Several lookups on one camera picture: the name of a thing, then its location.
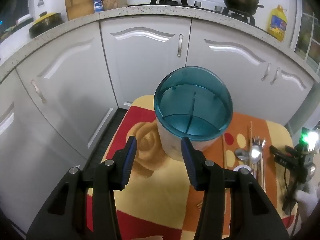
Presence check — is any wooden cutting board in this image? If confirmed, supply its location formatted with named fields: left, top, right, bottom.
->
left=64, top=0, right=105, bottom=21

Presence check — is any person's right forearm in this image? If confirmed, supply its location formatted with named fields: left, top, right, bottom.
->
left=295, top=182, right=320, bottom=213

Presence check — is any black ribbed floor mat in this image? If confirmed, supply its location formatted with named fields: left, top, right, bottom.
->
left=84, top=107, right=130, bottom=170

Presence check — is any blue and white packet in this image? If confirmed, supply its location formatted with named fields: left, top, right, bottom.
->
left=92, top=0, right=104, bottom=13

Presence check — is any white grid window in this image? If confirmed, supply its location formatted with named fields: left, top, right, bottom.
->
left=294, top=0, right=320, bottom=73

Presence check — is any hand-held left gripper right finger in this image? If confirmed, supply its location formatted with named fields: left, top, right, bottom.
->
left=180, top=137, right=290, bottom=240

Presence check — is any floral table mat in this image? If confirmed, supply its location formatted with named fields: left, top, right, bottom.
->
left=86, top=95, right=299, bottom=240

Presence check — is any yellow oil bottle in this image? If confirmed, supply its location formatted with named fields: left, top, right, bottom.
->
left=269, top=4, right=288, bottom=42

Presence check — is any speckled kitchen countertop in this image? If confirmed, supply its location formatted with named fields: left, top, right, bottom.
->
left=0, top=4, right=320, bottom=85

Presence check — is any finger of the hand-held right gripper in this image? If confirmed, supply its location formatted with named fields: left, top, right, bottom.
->
left=269, top=145, right=300, bottom=167

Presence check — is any blue and white utensil holder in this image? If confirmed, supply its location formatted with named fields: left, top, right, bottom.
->
left=153, top=66, right=234, bottom=162

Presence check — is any black casserole with yellow lid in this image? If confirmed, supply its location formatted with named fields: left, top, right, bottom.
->
left=28, top=12, right=63, bottom=39

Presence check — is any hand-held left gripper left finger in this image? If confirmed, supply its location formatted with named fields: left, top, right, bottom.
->
left=26, top=135, right=138, bottom=240

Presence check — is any black gas stove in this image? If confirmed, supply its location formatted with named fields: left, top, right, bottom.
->
left=150, top=0, right=257, bottom=27

